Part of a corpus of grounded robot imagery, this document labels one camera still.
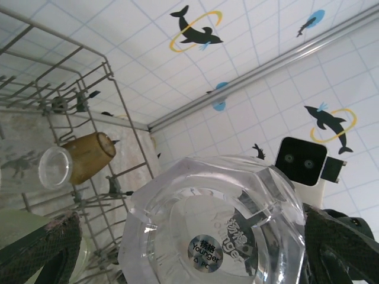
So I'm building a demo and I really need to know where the large dolphin yellow ring sticker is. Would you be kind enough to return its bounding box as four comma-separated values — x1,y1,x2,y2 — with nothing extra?
169,5,225,54

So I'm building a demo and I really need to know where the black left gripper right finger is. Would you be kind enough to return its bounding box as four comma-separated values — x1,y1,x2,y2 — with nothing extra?
301,205,379,284

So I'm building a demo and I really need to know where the black fish blue circle sticker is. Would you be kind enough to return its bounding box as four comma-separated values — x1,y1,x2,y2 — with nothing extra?
206,82,230,112
296,9,326,38

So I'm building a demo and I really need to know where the small clear cup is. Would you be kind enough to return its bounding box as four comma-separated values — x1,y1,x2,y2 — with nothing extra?
0,138,73,191

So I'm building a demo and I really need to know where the grey wire dish rack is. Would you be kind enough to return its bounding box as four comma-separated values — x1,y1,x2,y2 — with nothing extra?
0,5,163,284

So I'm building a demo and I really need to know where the pale green cup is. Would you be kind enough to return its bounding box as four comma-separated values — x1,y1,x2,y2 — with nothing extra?
0,208,89,284

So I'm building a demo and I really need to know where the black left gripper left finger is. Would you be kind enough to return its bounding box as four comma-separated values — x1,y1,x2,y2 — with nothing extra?
0,211,82,284

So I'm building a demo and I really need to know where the black dolphin yellow ring sticker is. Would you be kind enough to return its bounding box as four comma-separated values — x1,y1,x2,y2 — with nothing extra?
100,111,133,120
304,102,358,156
150,134,163,160

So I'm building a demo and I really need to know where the clear faceted plastic cup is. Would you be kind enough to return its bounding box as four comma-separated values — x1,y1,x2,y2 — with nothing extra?
117,155,306,284

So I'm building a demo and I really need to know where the aluminium frame post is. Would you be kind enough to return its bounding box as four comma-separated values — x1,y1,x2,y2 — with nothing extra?
147,5,379,133

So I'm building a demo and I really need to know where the brown cup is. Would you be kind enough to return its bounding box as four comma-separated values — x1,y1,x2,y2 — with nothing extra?
60,132,117,186

